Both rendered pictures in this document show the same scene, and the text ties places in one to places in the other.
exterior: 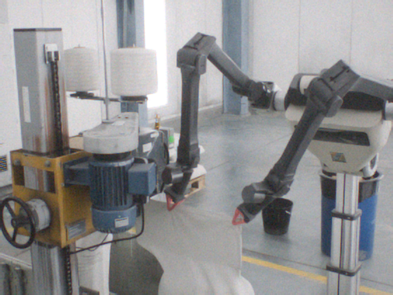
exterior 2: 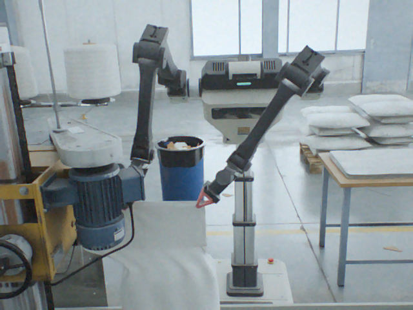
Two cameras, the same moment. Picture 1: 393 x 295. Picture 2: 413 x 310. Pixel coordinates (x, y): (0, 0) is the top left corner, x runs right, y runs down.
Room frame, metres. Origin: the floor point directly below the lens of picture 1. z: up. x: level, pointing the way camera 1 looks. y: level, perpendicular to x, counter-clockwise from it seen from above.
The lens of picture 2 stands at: (0.42, 0.64, 1.76)
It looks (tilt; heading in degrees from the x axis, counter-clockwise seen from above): 18 degrees down; 328
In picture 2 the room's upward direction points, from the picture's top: 2 degrees counter-clockwise
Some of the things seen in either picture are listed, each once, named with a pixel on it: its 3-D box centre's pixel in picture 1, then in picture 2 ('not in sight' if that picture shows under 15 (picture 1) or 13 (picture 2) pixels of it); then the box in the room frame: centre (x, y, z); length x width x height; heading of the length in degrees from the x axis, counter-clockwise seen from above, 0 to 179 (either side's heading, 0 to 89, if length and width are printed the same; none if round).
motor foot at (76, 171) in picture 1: (85, 173); (64, 191); (1.67, 0.35, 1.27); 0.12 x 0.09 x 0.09; 146
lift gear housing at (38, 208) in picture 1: (34, 215); (10, 254); (1.65, 0.53, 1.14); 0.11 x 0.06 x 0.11; 56
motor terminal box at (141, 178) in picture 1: (142, 182); (130, 187); (1.64, 0.15, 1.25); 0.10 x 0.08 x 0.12; 171
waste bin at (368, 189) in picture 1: (348, 212); (182, 175); (3.80, -1.25, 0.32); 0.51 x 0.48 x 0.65; 146
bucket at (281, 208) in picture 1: (276, 216); not in sight; (4.25, -0.76, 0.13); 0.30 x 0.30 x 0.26
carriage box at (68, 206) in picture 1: (69, 187); (26, 211); (1.81, 0.44, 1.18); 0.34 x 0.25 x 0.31; 146
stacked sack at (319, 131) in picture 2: not in sight; (328, 126); (3.88, -3.31, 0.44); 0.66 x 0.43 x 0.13; 146
